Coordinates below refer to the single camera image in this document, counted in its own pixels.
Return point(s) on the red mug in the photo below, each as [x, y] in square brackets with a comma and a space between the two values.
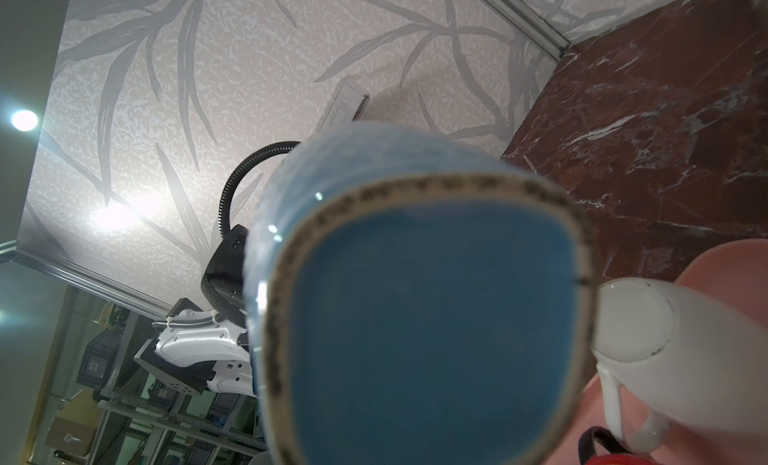
[598, 446]

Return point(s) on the pink plastic tray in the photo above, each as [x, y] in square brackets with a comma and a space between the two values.
[734, 274]

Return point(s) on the clear plastic wall shelf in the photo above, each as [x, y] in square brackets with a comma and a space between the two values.
[346, 105]

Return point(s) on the blue flower mug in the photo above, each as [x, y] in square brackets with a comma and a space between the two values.
[413, 300]

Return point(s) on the white mug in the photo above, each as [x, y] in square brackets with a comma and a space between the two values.
[667, 354]

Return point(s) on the aluminium frame post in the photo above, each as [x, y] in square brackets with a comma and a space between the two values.
[519, 15]

